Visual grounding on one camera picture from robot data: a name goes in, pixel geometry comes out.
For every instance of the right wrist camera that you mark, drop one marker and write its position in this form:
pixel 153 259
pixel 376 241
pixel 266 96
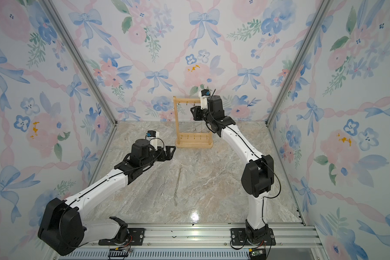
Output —
pixel 204 94

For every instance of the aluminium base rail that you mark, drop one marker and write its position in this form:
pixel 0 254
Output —
pixel 196 241

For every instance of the left aluminium corner post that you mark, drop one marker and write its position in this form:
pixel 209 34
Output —
pixel 54 16

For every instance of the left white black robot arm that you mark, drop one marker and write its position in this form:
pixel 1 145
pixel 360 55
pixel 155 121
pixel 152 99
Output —
pixel 63 227

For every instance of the right aluminium corner post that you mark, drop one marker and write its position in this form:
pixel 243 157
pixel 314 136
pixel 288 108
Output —
pixel 297 61

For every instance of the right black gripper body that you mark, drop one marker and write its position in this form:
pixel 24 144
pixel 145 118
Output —
pixel 200 114

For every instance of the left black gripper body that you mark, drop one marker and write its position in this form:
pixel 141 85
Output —
pixel 159 155

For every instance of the wooden jewelry display stand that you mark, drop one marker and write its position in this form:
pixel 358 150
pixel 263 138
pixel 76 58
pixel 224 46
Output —
pixel 187 139

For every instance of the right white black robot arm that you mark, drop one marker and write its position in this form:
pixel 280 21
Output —
pixel 258 175

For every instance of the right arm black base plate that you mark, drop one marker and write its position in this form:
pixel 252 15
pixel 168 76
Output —
pixel 245 236

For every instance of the aluminium corner post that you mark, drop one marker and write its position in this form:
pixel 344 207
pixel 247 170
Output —
pixel 54 16
pixel 297 61

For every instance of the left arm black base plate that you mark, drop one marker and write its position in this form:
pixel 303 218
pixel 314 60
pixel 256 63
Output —
pixel 130 236

